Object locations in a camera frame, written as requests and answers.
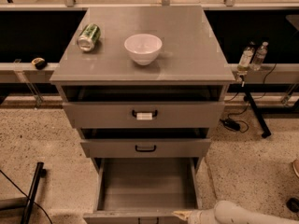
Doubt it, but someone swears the beige sneaker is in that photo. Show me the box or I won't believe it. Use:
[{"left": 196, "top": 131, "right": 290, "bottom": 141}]
[{"left": 292, "top": 159, "right": 299, "bottom": 177}]

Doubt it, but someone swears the black yellow tape measure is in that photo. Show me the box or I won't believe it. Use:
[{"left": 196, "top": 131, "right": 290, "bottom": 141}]
[{"left": 32, "top": 57, "right": 48, "bottom": 70}]

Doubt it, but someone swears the black stand leg right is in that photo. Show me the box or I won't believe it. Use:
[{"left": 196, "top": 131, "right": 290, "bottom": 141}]
[{"left": 243, "top": 86, "right": 271, "bottom": 138}]

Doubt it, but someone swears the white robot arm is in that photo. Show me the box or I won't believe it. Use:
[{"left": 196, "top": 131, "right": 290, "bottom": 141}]
[{"left": 173, "top": 201, "right": 299, "bottom": 224}]

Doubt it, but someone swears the white label tag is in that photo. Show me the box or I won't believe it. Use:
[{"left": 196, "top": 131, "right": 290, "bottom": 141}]
[{"left": 136, "top": 113, "right": 153, "bottom": 120}]

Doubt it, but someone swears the grey drawer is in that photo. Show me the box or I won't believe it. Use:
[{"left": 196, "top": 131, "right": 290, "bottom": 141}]
[
  {"left": 81, "top": 139, "right": 211, "bottom": 158},
  {"left": 63, "top": 102, "right": 224, "bottom": 129},
  {"left": 83, "top": 158, "right": 202, "bottom": 224}
]

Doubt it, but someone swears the left clear plastic bottle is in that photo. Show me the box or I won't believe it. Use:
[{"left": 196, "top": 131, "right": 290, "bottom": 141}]
[{"left": 237, "top": 42, "right": 255, "bottom": 72}]

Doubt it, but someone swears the black round floor object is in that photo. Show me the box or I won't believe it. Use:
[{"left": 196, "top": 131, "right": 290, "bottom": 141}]
[{"left": 286, "top": 198, "right": 299, "bottom": 213}]

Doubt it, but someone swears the grey drawer cabinet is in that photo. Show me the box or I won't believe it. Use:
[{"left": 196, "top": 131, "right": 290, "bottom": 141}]
[{"left": 50, "top": 6, "right": 235, "bottom": 166}]

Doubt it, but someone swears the black stand leg left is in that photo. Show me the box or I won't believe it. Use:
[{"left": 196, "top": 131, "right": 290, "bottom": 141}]
[{"left": 21, "top": 161, "right": 47, "bottom": 224}]

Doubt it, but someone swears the white ceramic bowl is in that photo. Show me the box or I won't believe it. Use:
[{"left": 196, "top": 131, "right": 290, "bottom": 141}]
[{"left": 124, "top": 34, "right": 163, "bottom": 65}]

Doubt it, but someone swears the grey top drawer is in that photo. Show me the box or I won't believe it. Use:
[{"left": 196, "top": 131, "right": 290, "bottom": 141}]
[{"left": 63, "top": 102, "right": 224, "bottom": 129}]

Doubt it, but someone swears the green soda can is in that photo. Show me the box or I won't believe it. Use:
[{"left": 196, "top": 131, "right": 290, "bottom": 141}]
[{"left": 77, "top": 23, "right": 101, "bottom": 52}]

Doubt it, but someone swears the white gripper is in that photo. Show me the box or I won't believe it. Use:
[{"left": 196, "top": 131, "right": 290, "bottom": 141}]
[{"left": 172, "top": 210, "right": 215, "bottom": 224}]

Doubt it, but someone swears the black power adapter with cable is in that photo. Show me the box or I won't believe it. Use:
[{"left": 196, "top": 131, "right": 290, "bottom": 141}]
[{"left": 220, "top": 105, "right": 249, "bottom": 133}]

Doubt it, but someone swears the grey middle drawer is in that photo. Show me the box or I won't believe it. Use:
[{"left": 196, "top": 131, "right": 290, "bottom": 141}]
[{"left": 81, "top": 139, "right": 211, "bottom": 158}]

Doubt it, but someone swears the black stand leg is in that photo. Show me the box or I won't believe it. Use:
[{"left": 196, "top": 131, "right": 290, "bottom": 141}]
[
  {"left": 243, "top": 86, "right": 271, "bottom": 138},
  {"left": 21, "top": 161, "right": 47, "bottom": 224}
]

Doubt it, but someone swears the right clear plastic bottle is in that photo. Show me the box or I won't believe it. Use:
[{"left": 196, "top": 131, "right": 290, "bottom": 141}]
[{"left": 250, "top": 42, "right": 268, "bottom": 71}]

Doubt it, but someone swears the grey bottom drawer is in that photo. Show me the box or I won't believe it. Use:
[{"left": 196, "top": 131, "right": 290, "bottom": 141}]
[{"left": 83, "top": 158, "right": 202, "bottom": 224}]

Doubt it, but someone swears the clear plastic bottle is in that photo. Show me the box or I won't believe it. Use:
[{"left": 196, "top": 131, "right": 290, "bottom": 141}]
[
  {"left": 250, "top": 42, "right": 268, "bottom": 71},
  {"left": 237, "top": 42, "right": 255, "bottom": 72}
]

